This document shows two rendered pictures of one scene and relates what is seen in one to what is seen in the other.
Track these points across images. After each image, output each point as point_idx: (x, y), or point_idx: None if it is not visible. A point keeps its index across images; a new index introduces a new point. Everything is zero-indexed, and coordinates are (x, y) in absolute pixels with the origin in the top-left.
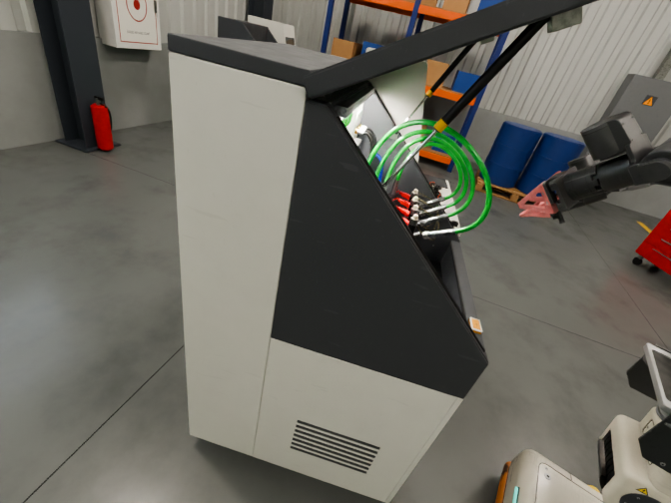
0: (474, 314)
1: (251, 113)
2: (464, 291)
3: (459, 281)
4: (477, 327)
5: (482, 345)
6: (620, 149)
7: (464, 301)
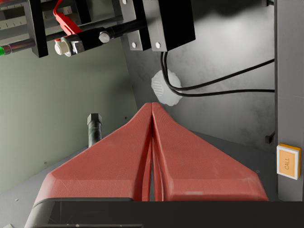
0: (298, 127)
1: None
2: (286, 51)
3: (277, 8)
4: (288, 172)
5: (297, 197)
6: None
7: (280, 91)
